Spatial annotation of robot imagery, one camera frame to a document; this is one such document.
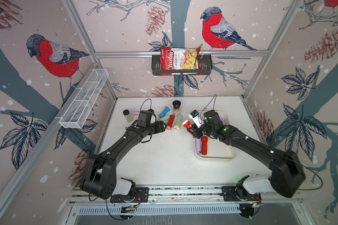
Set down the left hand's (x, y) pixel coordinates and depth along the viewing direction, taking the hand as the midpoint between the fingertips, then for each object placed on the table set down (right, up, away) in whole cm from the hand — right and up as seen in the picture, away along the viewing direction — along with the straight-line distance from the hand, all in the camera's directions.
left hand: (165, 123), depth 86 cm
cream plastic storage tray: (+34, -18, +2) cm, 38 cm away
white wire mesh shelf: (-47, +15, -7) cm, 50 cm away
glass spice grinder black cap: (+7, +12, +15) cm, 20 cm away
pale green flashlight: (+8, -4, +13) cm, 16 cm away
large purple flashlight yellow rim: (+21, -15, +3) cm, 26 cm away
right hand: (+15, -1, -3) cm, 15 cm away
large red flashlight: (+25, -11, +4) cm, 28 cm away
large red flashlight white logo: (+13, 0, -4) cm, 14 cm away
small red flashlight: (+3, -1, +17) cm, 17 cm away
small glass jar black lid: (-28, +3, +15) cm, 32 cm away
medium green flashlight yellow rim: (-1, +2, +19) cm, 19 cm away
